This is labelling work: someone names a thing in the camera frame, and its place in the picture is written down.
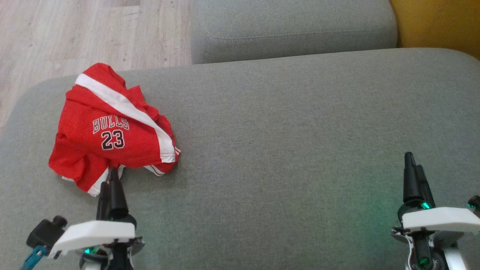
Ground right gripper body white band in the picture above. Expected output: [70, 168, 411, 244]
[392, 201, 480, 270]

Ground wide yellow sofa backrest cushion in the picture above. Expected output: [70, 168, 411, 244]
[389, 0, 480, 60]

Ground blue left camera cable connector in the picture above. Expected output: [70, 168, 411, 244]
[19, 244, 48, 270]

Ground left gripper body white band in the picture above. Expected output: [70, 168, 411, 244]
[48, 212, 146, 270]

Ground red Bulls basketball shorts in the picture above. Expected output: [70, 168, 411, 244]
[56, 63, 181, 164]

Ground large grey sofa seat cushion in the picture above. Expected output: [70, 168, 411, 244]
[0, 48, 480, 270]

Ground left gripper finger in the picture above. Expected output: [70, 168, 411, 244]
[108, 168, 129, 220]
[96, 182, 111, 221]

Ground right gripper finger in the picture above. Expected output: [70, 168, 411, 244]
[403, 152, 423, 205]
[415, 164, 436, 209]

